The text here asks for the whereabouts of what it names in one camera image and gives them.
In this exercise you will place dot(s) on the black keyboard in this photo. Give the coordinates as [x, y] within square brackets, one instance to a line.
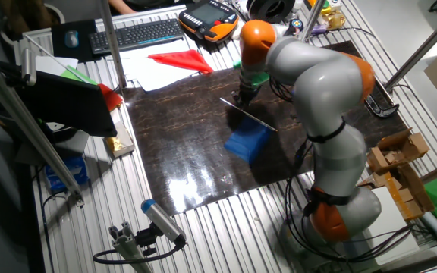
[135, 36]

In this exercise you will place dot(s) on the white paper sheet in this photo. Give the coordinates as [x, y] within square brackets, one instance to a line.
[146, 74]
[51, 64]

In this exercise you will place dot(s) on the thin white rod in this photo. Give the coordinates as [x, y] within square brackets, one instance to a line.
[51, 57]

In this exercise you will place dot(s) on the orange black teach pendant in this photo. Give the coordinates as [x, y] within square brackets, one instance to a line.
[207, 17]

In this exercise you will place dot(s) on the black flat screen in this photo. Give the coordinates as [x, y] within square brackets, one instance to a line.
[66, 102]

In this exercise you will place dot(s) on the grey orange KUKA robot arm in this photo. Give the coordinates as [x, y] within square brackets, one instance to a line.
[324, 87]

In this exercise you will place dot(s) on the white foam board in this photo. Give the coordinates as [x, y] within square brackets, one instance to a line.
[393, 227]

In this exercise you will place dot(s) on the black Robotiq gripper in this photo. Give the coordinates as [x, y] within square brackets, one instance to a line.
[249, 89]

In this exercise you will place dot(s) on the dark brown marble mat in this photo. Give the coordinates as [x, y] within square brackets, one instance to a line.
[188, 144]

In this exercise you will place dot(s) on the red flag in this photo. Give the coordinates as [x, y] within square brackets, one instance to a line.
[184, 60]

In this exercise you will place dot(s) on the silver camera with blue cap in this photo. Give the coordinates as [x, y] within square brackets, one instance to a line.
[161, 220]

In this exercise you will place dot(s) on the silver cylindrical camera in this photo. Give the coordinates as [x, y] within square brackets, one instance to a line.
[28, 64]

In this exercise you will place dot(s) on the blue flag with white pole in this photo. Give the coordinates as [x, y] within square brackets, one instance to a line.
[247, 142]

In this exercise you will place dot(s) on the chair with brown jacket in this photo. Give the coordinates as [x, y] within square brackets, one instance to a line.
[25, 15]

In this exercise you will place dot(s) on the aluminium extrusion camera mount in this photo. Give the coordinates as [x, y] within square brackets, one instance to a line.
[127, 246]

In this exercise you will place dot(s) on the brown cardboard box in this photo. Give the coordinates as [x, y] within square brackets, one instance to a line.
[408, 193]
[381, 161]
[415, 144]

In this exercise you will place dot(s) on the pale rolled sheet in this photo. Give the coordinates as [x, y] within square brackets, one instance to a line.
[436, 227]

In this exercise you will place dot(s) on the green paper sheet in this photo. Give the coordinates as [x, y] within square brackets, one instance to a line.
[76, 75]

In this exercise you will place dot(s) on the person's bare forearm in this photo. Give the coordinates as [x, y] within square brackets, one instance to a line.
[121, 5]

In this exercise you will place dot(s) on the purple small item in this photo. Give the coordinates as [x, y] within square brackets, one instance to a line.
[319, 29]

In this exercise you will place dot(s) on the box with gold foil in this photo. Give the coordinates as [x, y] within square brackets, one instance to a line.
[120, 142]

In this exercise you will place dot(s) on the blue tissue pack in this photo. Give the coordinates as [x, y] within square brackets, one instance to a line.
[68, 172]

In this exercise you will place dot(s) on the black filament spool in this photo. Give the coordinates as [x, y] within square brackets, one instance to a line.
[269, 9]

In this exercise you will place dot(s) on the long slanted aluminium beam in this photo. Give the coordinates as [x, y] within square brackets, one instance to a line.
[32, 132]

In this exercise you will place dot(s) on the yellow toy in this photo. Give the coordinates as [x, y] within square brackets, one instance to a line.
[322, 5]

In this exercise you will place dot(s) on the black C-clamp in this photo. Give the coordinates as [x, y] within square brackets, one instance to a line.
[383, 110]

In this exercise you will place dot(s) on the red cloth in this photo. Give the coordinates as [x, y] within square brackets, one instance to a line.
[110, 96]

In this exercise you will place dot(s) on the black mouse pad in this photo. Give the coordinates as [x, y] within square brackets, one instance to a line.
[59, 49]

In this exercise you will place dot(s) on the gold foil wrapped item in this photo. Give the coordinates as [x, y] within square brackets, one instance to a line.
[334, 21]

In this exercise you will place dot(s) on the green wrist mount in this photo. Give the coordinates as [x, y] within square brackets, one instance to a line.
[260, 79]

